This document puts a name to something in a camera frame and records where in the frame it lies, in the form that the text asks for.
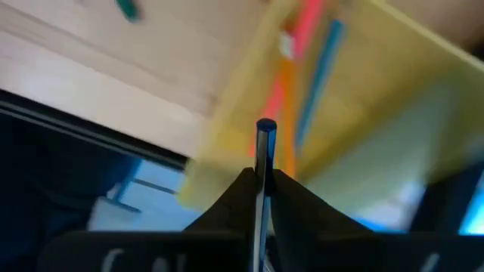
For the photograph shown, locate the teal pencil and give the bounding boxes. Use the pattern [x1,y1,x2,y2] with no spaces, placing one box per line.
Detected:
[294,18,347,150]

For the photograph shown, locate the orange pencil with pink eraser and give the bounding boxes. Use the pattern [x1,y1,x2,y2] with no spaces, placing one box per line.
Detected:
[278,32,299,178]

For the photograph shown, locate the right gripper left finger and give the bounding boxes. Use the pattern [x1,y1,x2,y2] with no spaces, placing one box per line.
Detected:
[36,167,259,272]

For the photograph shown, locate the dark blue pencil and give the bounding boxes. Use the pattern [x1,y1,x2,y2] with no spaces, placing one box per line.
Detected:
[251,117,278,272]

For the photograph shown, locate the teal crayon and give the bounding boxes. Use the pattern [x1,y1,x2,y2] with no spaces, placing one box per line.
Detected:
[114,0,141,23]

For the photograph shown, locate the black table frame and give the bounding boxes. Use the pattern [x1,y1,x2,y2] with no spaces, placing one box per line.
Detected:
[0,88,190,171]

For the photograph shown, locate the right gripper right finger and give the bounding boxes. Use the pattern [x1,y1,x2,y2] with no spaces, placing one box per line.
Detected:
[265,168,484,272]

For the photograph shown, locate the yellow plastic bin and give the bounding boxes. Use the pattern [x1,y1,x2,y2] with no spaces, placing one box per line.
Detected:
[177,0,484,227]

